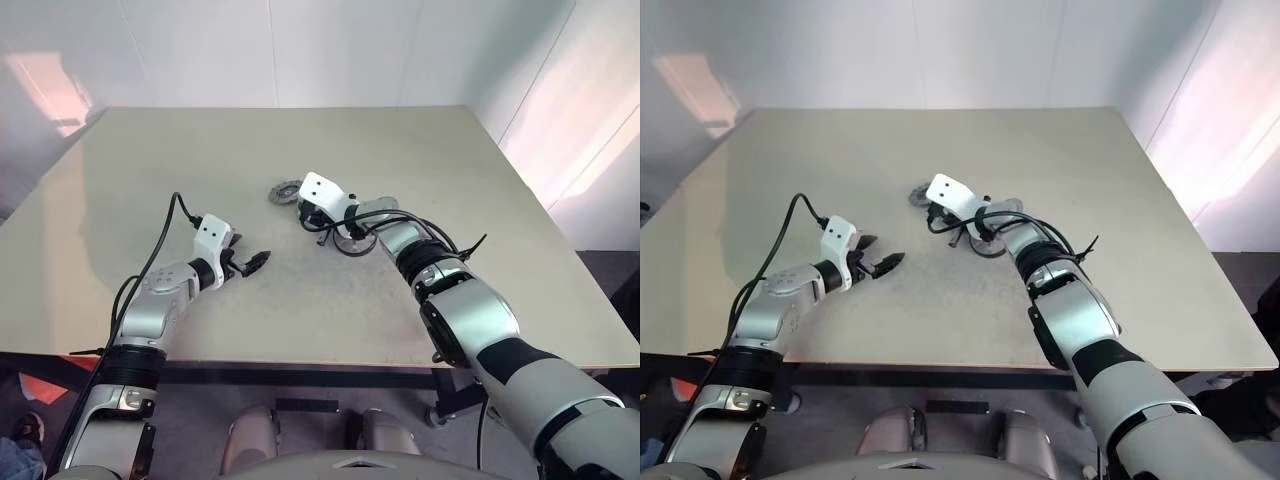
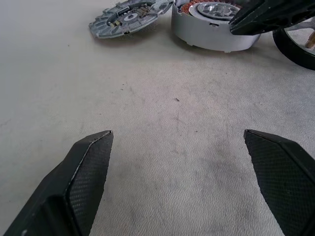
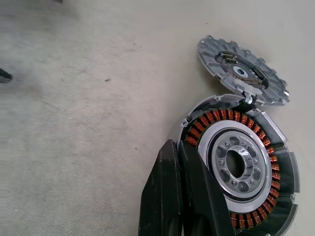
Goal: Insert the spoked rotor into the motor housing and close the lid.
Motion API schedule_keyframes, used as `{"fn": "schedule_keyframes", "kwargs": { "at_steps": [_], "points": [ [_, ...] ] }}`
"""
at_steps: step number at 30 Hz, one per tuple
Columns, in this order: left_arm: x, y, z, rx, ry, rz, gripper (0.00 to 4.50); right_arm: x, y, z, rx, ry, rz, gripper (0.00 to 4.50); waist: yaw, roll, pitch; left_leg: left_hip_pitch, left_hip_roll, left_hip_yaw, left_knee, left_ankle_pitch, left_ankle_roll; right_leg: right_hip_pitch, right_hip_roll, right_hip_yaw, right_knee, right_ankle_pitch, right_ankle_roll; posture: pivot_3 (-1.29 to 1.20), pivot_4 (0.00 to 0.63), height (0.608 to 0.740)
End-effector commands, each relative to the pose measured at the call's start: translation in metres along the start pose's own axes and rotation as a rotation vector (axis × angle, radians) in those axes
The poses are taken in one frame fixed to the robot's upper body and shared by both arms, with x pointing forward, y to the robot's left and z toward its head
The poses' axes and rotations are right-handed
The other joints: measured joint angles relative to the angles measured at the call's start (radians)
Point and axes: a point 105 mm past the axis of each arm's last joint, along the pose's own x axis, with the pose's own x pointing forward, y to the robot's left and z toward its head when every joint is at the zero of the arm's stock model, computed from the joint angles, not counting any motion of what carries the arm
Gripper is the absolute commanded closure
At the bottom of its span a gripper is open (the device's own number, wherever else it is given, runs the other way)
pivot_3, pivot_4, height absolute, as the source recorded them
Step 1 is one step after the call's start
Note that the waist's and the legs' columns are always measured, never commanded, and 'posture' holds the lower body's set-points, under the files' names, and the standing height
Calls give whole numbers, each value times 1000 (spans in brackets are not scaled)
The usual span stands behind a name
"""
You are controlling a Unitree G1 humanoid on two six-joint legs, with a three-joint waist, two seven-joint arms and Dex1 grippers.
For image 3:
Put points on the silver spoked rotor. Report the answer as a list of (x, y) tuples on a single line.
[(221, 169)]

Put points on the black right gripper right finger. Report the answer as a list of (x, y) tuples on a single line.
[(199, 196)]

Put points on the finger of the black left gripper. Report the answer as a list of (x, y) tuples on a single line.
[(4, 76)]

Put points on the motor housing with copper coils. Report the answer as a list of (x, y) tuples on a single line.
[(285, 162)]

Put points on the silver finned motor lid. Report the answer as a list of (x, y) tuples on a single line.
[(211, 50)]

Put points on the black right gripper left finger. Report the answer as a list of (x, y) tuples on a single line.
[(162, 196)]

